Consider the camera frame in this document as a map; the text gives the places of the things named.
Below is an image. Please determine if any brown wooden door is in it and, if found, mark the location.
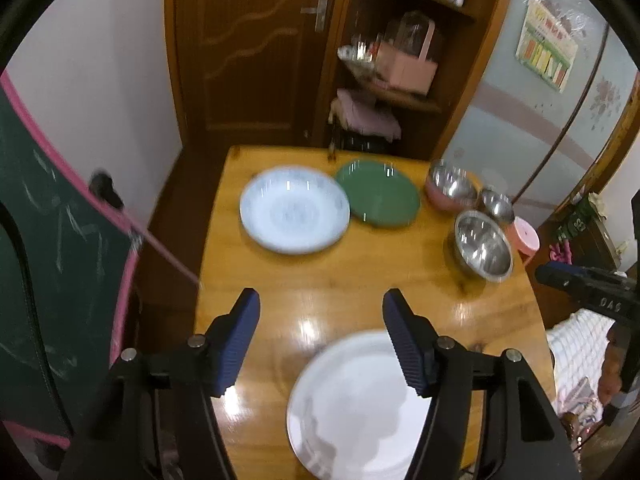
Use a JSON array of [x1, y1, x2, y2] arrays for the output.
[[165, 0, 332, 150]]

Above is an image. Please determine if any small steel bowl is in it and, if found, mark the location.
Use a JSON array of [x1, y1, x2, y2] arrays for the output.
[[478, 188, 515, 226]]

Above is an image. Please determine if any pink steel bowl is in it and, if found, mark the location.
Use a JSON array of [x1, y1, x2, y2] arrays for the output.
[[424, 160, 478, 214]]

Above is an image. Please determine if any pink toy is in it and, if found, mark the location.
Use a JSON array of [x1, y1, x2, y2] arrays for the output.
[[549, 240, 573, 264]]

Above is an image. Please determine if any pink plastic stool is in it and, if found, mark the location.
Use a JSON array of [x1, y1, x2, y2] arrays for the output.
[[506, 217, 540, 266]]

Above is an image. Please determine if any black cable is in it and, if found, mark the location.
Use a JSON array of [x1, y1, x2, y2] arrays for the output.
[[0, 204, 76, 436]]

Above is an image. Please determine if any green plate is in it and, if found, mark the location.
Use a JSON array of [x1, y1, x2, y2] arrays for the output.
[[335, 159, 421, 229]]

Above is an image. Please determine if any pink basket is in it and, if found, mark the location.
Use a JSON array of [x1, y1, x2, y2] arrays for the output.
[[374, 11, 437, 96]]

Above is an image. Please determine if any large white plate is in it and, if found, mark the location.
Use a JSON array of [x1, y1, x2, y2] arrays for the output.
[[286, 330, 431, 479]]

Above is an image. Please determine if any green chalkboard pink frame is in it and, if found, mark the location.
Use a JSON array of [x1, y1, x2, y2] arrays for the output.
[[1, 75, 142, 448]]

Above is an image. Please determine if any wall poster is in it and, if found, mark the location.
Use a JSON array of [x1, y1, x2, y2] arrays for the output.
[[515, 0, 578, 92]]

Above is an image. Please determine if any wooden table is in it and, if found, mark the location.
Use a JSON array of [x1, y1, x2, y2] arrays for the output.
[[194, 145, 555, 479]]

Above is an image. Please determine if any blue patterned white plate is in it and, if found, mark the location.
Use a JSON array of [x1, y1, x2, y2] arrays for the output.
[[239, 166, 350, 255]]

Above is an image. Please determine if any white checkered bedding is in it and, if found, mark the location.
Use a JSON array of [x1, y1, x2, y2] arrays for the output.
[[546, 309, 614, 429]]

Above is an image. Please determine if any wooden corner shelf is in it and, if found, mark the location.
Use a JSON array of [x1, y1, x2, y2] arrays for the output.
[[310, 0, 509, 159]]

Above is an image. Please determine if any large steel bowl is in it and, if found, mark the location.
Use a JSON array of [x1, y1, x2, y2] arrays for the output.
[[452, 210, 513, 283]]

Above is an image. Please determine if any folded pink cloth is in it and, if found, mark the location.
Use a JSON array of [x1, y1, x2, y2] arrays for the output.
[[328, 89, 401, 142]]

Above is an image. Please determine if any silver door handle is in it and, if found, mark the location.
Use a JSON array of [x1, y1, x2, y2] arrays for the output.
[[300, 0, 329, 32]]

